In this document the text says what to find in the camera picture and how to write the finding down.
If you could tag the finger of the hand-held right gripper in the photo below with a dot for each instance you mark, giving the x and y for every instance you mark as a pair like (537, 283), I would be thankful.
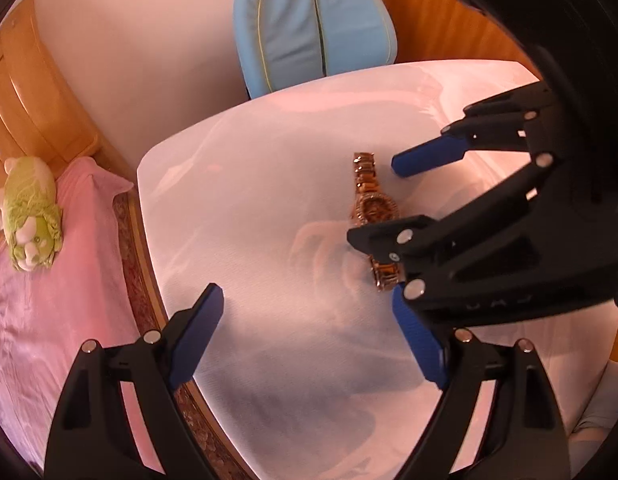
(389, 240)
(429, 155)

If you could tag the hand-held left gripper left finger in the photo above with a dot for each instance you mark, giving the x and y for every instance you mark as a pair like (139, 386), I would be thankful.
(199, 335)

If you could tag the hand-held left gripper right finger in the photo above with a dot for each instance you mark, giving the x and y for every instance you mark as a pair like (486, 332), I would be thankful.
(419, 340)

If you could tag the gold wrist watch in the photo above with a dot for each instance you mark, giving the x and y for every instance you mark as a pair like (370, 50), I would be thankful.
(371, 205)

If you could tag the wooden wardrobe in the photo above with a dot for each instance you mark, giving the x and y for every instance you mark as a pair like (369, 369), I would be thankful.
(439, 30)

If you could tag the pink blanket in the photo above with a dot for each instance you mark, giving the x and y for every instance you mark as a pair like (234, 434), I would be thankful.
(49, 290)

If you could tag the white cloth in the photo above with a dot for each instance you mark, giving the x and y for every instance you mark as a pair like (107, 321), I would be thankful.
(591, 405)

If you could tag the light blue chair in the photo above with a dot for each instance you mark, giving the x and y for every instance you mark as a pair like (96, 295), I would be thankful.
(289, 25)

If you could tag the green cabbage plush toy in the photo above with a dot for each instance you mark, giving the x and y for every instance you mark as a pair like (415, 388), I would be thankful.
(31, 215)

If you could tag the wooden headboard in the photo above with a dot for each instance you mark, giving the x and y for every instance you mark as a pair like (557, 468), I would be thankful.
(29, 90)

